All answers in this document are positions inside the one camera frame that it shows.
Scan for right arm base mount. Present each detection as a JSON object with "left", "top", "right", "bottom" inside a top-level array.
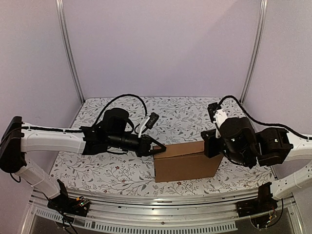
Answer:
[{"left": 235, "top": 182, "right": 277, "bottom": 229}]

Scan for aluminium front rail base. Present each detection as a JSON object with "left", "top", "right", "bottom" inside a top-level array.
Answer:
[{"left": 23, "top": 188, "right": 302, "bottom": 234}]

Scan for left aluminium frame post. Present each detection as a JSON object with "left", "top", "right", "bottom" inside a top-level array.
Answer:
[{"left": 55, "top": 0, "right": 85, "bottom": 104}]

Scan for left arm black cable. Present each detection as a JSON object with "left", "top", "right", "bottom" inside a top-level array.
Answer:
[{"left": 94, "top": 94, "right": 148, "bottom": 127}]

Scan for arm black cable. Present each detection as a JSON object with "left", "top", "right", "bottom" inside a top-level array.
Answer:
[
  {"left": 94, "top": 94, "right": 148, "bottom": 127},
  {"left": 218, "top": 95, "right": 312, "bottom": 142}
]

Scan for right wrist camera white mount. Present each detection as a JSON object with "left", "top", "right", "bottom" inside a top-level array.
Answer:
[{"left": 207, "top": 102, "right": 228, "bottom": 138}]

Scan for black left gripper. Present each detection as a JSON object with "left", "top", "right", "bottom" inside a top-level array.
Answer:
[{"left": 108, "top": 133, "right": 166, "bottom": 158}]

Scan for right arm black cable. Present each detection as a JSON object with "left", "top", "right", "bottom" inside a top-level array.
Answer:
[{"left": 218, "top": 95, "right": 312, "bottom": 142}]

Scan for brown cardboard box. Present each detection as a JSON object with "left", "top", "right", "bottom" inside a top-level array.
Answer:
[{"left": 154, "top": 141, "right": 223, "bottom": 183}]

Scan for right aluminium frame post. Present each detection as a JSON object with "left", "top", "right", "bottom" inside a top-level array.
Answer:
[{"left": 239, "top": 0, "right": 269, "bottom": 104}]

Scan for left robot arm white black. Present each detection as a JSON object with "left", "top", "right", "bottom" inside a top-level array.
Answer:
[{"left": 0, "top": 108, "right": 166, "bottom": 212}]

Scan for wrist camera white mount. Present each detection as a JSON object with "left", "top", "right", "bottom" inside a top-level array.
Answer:
[
  {"left": 207, "top": 102, "right": 228, "bottom": 138},
  {"left": 138, "top": 112, "right": 159, "bottom": 138}
]

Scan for aluminium frame post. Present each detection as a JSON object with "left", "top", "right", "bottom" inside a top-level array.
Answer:
[
  {"left": 239, "top": 0, "right": 269, "bottom": 104},
  {"left": 55, "top": 0, "right": 85, "bottom": 104}
]

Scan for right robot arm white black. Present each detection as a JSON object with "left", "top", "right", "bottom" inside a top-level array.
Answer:
[{"left": 201, "top": 117, "right": 312, "bottom": 213}]

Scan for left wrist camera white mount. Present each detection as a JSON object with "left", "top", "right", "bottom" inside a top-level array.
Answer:
[{"left": 138, "top": 112, "right": 159, "bottom": 138}]

